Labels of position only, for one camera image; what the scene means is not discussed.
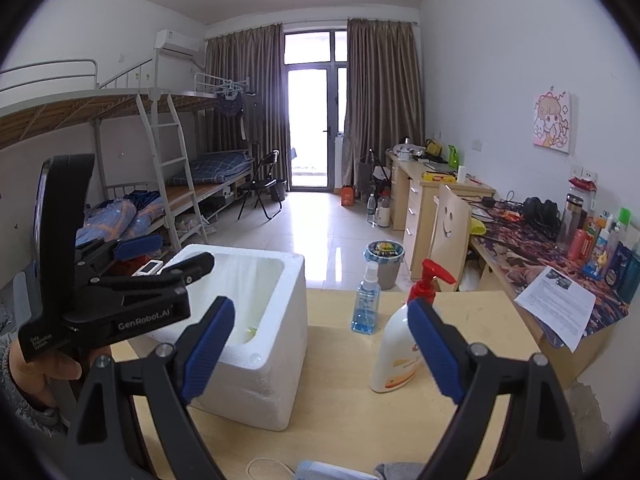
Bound grey trash bin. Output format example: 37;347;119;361
372;259;401;291

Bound printed paper sheet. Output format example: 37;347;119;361
514;267;597;352

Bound brown curtain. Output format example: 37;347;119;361
205;24;292;196
336;17;426;196

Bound blue spray bottle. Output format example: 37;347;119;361
351;261;383;335

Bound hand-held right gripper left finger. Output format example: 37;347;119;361
65;296;236;480

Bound wooden desk with drawers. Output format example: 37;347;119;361
385;152;496;281

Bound white bunk bed ladder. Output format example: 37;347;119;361
136;91;211;253

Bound green cap bottle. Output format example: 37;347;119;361
612;207;632;241

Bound glass balcony door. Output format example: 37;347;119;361
282;30;349;192

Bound smiley face paper cup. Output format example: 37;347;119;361
429;184;473;293

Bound blue face mask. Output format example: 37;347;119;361
247;456;378;480

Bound person's left hand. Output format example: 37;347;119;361
10;341;84;404

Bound white lotion pump bottle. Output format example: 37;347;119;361
370;259;457;394

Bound small white bottle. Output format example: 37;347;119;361
597;212;615;261

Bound white metal bunk bed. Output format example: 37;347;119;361
0;59;176;281
150;71;257;223

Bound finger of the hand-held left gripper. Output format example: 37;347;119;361
75;234;164;274
89;252;216;294

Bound grey cloth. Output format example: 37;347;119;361
372;462;428;480

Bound clear thermos bottle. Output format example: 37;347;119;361
556;187;591;253

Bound white foam box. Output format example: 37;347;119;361
150;244;307;431

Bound black headphones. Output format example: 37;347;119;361
522;196;562;233

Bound instant noodle bowl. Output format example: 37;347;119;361
365;240;406;263

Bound dark hanging shorts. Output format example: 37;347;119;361
216;94;246;120

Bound cartoon wall picture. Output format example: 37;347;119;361
531;89;572;152

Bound white air conditioner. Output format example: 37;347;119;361
155;29;197;57

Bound teal bottle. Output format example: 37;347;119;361
617;240;640;303

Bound blue patterned quilt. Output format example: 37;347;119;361
75;195;168;261

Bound dark blue tube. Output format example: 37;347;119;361
600;241;633;286

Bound person's left forearm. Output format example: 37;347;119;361
1;332;71;438

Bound black folding chair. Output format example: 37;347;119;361
236;150;283;221

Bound white plastic bag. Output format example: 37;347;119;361
392;142;426;161

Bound folded blue mattress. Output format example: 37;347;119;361
167;152;254;186

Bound black charger cable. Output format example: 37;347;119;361
470;191;523;211

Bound black bag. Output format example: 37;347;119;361
357;149;391;196

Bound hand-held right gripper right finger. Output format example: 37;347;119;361
407;298;583;480

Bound red can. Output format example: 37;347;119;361
566;229;588;261

